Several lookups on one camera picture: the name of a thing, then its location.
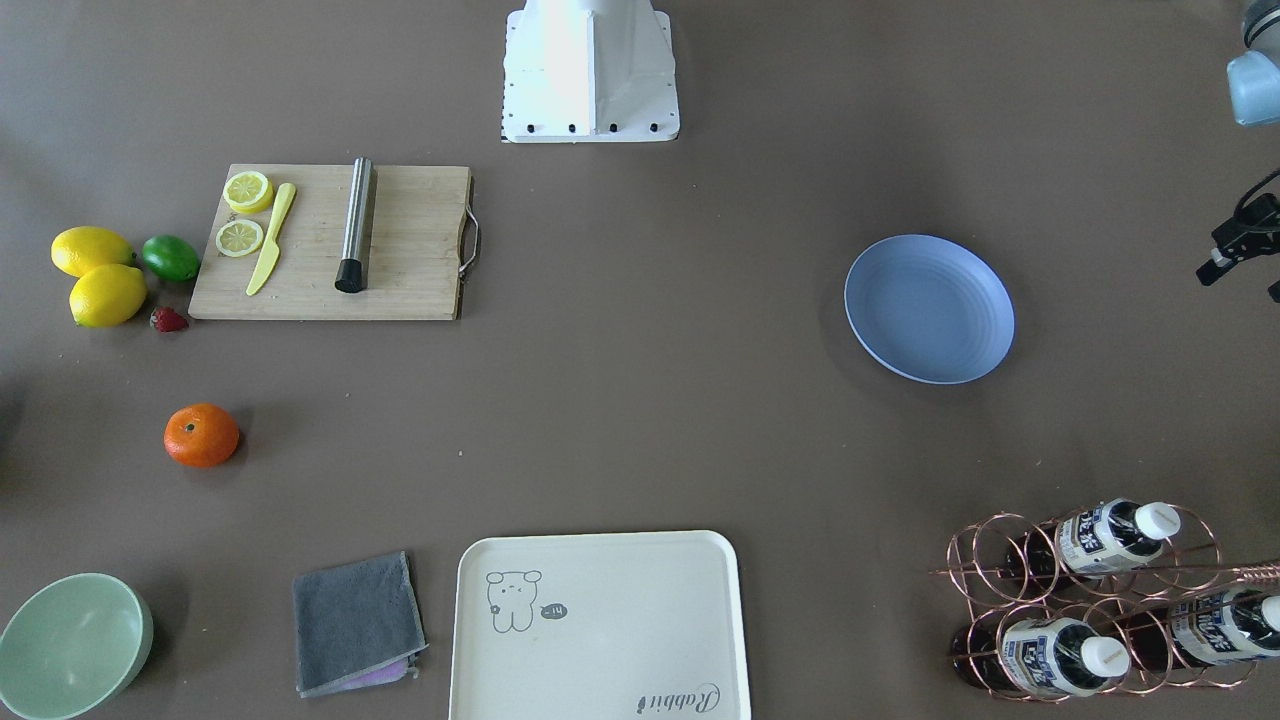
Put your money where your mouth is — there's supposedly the green bowl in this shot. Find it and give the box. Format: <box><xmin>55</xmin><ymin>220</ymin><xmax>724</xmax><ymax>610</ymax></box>
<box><xmin>1</xmin><ymin>573</ymin><xmax>154</xmax><ymax>719</ymax></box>

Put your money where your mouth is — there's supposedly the copper wire bottle rack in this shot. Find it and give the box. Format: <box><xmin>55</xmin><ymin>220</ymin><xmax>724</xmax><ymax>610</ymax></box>
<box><xmin>943</xmin><ymin>502</ymin><xmax>1277</xmax><ymax>696</ymax></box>

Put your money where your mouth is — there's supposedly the whole lemon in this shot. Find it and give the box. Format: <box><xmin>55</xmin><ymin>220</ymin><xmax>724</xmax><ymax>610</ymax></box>
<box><xmin>50</xmin><ymin>225</ymin><xmax>136</xmax><ymax>278</ymax></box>
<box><xmin>69</xmin><ymin>264</ymin><xmax>147</xmax><ymax>328</ymax></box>

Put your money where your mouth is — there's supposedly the lemon slice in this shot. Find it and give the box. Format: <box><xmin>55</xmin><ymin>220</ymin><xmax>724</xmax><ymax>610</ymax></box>
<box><xmin>214</xmin><ymin>218</ymin><xmax>266</xmax><ymax>258</ymax></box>
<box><xmin>221</xmin><ymin>170</ymin><xmax>275</xmax><ymax>215</ymax></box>

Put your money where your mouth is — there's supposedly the dark drink bottle two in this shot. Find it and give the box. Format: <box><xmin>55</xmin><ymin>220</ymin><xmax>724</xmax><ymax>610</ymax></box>
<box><xmin>950</xmin><ymin>618</ymin><xmax>1132</xmax><ymax>701</ymax></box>

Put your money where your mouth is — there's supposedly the cream rabbit tray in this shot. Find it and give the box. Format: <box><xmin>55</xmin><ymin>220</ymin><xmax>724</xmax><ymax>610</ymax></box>
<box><xmin>449</xmin><ymin>530</ymin><xmax>753</xmax><ymax>719</ymax></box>

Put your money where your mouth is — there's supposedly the green lime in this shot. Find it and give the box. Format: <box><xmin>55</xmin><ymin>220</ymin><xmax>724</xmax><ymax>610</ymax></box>
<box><xmin>141</xmin><ymin>234</ymin><xmax>201</xmax><ymax>282</ymax></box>

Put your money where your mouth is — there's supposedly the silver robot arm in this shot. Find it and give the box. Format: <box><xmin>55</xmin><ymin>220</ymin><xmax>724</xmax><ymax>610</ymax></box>
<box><xmin>1226</xmin><ymin>1</ymin><xmax>1279</xmax><ymax>127</ymax></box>

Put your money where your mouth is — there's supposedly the red strawberry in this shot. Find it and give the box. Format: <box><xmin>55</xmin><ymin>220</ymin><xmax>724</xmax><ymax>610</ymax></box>
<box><xmin>148</xmin><ymin>306</ymin><xmax>189</xmax><ymax>334</ymax></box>

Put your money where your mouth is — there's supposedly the yellow plastic knife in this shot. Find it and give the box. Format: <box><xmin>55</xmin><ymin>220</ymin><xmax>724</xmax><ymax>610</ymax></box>
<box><xmin>244</xmin><ymin>182</ymin><xmax>297</xmax><ymax>296</ymax></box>

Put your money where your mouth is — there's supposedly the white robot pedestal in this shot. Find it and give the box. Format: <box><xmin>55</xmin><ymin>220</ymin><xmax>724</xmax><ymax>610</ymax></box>
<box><xmin>500</xmin><ymin>1</ymin><xmax>681</xmax><ymax>143</ymax></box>

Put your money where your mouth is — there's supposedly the whole lemon near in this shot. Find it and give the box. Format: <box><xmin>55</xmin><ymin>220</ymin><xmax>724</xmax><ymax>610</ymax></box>
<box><xmin>69</xmin><ymin>264</ymin><xmax>147</xmax><ymax>328</ymax></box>

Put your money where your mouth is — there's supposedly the wooden cutting board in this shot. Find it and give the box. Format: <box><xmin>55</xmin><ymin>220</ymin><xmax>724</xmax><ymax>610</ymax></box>
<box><xmin>188</xmin><ymin>163</ymin><xmax>472</xmax><ymax>322</ymax></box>

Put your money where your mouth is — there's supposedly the dark drink bottle three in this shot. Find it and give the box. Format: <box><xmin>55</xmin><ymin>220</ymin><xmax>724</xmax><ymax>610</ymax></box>
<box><xmin>1119</xmin><ymin>587</ymin><xmax>1279</xmax><ymax>671</ymax></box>

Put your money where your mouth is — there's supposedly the orange fruit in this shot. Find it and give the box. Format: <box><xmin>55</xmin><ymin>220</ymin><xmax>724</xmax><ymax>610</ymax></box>
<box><xmin>163</xmin><ymin>404</ymin><xmax>241</xmax><ymax>468</ymax></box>

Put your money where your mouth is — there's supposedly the grey folded cloth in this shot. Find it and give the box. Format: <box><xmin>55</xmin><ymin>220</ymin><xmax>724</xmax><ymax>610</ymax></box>
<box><xmin>292</xmin><ymin>550</ymin><xmax>428</xmax><ymax>700</ymax></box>

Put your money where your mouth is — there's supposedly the blue plate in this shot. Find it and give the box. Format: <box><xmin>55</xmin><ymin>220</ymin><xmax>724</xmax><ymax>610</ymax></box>
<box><xmin>844</xmin><ymin>234</ymin><xmax>1016</xmax><ymax>386</ymax></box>

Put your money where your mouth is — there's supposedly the lemon slice upper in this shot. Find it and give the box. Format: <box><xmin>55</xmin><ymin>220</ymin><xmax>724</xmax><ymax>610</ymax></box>
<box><xmin>221</xmin><ymin>170</ymin><xmax>275</xmax><ymax>215</ymax></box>

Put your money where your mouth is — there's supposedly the dark drink bottle one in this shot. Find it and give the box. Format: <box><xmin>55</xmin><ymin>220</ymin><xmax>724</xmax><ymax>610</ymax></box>
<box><xmin>998</xmin><ymin>498</ymin><xmax>1181</xmax><ymax>591</ymax></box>

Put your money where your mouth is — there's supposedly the lemon slice lower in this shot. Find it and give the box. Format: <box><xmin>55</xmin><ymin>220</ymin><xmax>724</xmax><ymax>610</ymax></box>
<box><xmin>214</xmin><ymin>218</ymin><xmax>266</xmax><ymax>258</ymax></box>

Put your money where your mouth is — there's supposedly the steel muddler with black tip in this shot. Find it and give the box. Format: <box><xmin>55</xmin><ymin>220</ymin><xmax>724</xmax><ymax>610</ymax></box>
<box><xmin>335</xmin><ymin>158</ymin><xmax>378</xmax><ymax>293</ymax></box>

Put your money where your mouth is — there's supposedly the whole lemon far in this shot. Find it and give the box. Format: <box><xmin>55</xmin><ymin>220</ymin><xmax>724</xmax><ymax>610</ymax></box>
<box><xmin>50</xmin><ymin>225</ymin><xmax>136</xmax><ymax>278</ymax></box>

